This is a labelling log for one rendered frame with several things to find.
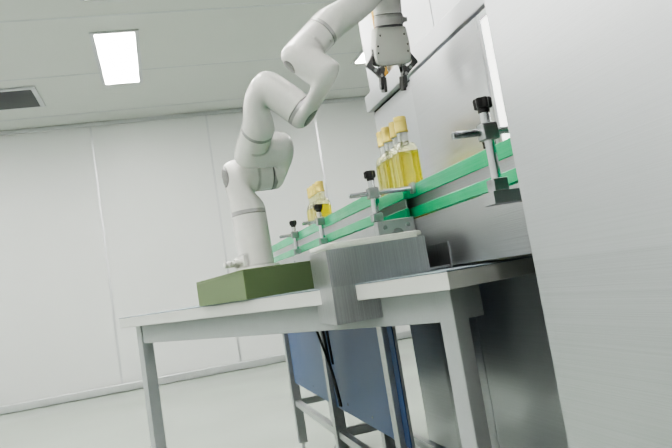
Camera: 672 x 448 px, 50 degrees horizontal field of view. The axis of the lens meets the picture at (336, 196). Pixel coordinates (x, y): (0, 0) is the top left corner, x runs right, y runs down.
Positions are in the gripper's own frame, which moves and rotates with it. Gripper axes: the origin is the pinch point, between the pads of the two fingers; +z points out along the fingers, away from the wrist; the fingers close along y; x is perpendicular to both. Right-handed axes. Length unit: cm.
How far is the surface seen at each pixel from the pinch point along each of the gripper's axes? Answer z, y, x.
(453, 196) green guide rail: 24.9, 3.8, 42.6
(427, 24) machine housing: -15.9, -15.3, -10.1
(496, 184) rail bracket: 17, 15, 85
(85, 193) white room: 79, 127, -583
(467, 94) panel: 4.1, -12.4, 18.9
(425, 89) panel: 2.2, -12.3, -7.8
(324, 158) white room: 72, -125, -585
